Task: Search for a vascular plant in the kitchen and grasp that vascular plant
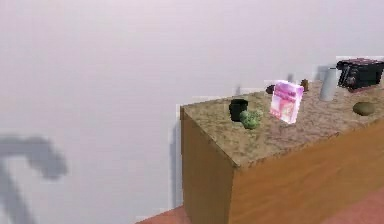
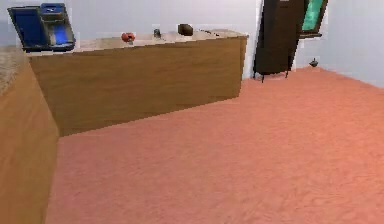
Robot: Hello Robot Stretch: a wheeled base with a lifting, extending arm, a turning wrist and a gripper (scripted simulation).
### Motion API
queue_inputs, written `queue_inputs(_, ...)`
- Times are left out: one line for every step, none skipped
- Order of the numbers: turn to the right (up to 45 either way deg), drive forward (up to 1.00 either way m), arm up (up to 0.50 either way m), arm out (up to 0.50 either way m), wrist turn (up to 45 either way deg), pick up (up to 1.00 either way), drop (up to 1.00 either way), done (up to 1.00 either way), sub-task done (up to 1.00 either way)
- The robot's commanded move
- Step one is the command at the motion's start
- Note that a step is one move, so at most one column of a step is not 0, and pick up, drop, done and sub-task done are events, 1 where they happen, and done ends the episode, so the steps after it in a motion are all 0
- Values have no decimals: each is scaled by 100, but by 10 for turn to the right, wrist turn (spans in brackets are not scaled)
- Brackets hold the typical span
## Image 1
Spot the pink box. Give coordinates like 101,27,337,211
268,79,305,125

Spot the wooden counter with speckled top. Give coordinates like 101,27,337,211
179,78,384,224

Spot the grey cylinder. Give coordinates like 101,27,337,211
319,67,338,102

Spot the olive green potato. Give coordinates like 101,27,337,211
352,101,377,117

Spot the black toaster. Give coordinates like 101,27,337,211
336,58,384,91

